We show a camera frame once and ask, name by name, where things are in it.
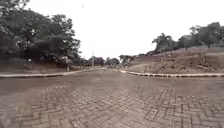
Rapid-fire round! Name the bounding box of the row of distant trees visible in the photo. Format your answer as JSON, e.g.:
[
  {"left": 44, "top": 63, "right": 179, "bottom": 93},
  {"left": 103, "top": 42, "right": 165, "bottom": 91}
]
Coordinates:
[{"left": 79, "top": 54, "right": 135, "bottom": 68}]

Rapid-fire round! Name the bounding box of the pale pole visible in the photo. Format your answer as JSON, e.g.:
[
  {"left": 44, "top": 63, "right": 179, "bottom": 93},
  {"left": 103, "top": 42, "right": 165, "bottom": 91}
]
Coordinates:
[{"left": 91, "top": 49, "right": 95, "bottom": 68}]

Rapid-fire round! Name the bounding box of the brown brick road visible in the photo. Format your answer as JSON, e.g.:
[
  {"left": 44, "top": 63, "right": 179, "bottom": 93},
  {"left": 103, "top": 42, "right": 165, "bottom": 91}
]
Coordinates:
[{"left": 0, "top": 66, "right": 224, "bottom": 128}]

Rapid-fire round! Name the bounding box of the pale concrete kerb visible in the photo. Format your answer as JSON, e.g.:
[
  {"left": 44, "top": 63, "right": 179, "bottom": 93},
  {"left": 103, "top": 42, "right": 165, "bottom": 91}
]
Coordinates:
[
  {"left": 118, "top": 69, "right": 224, "bottom": 79},
  {"left": 0, "top": 67, "right": 102, "bottom": 79}
]

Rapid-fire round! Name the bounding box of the bare earth slope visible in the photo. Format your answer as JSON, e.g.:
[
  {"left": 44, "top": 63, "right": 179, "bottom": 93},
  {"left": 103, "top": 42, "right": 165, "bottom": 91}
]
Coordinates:
[{"left": 127, "top": 46, "right": 224, "bottom": 75}]

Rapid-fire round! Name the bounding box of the bare earth verge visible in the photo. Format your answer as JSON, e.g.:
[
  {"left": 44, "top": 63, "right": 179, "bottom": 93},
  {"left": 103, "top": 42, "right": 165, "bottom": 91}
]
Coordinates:
[{"left": 0, "top": 58, "right": 92, "bottom": 75}]

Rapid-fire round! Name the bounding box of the group of dark trees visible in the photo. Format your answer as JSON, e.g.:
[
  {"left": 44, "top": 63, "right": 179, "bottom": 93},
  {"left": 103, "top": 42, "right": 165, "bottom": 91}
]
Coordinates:
[{"left": 0, "top": 0, "right": 83, "bottom": 70}]

